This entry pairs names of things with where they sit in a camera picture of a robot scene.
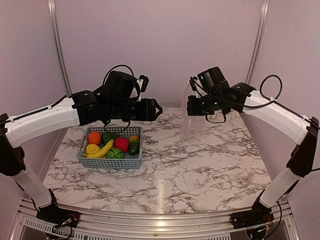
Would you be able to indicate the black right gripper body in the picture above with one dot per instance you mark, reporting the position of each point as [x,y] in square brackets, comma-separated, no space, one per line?
[212,103]

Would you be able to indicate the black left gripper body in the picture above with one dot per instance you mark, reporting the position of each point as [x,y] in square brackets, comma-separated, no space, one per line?
[121,109]

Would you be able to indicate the clear zip top bag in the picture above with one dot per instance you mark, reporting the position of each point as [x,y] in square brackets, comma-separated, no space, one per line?
[189,126]

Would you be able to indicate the red toy strawberry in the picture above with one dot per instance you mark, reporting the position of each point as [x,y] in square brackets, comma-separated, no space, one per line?
[122,144]

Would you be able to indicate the yellow toy bananas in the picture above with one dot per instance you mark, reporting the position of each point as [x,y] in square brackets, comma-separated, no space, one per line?
[102,152]

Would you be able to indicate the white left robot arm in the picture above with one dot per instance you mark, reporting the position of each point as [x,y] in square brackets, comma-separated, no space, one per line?
[79,109]

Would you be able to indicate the green orange toy mango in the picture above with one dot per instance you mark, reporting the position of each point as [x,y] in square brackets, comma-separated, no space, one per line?
[134,145]

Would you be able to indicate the green toy pepper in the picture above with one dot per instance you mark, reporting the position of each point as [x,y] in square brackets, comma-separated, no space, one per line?
[107,136]

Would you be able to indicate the grey plastic basket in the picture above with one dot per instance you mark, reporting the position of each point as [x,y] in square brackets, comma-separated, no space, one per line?
[126,162]

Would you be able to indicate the orange toy fruit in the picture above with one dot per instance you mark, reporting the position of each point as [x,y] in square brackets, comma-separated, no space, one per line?
[95,138]

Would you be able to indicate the yellow toy lemon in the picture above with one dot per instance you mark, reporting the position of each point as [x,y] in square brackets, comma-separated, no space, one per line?
[91,149]

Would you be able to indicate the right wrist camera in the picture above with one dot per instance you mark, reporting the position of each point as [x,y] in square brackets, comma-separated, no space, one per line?
[211,81]

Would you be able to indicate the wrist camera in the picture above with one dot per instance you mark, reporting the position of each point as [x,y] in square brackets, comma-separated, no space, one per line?
[211,81]
[121,86]

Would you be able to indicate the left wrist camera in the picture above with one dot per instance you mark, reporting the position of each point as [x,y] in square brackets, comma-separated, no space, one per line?
[121,86]

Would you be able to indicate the right aluminium frame post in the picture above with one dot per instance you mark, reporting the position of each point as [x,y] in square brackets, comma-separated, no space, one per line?
[258,43]

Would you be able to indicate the aluminium frame post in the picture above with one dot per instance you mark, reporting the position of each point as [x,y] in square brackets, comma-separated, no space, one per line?
[258,43]
[58,46]

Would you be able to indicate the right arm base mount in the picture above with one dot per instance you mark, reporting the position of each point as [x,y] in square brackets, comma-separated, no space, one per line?
[251,220]

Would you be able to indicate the aluminium front rail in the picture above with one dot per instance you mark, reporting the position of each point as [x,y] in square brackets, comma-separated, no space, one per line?
[108,225]

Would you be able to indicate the left aluminium frame post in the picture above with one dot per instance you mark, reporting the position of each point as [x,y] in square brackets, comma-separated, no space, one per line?
[58,46]

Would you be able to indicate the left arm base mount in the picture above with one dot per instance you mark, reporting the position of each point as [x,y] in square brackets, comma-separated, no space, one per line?
[60,216]

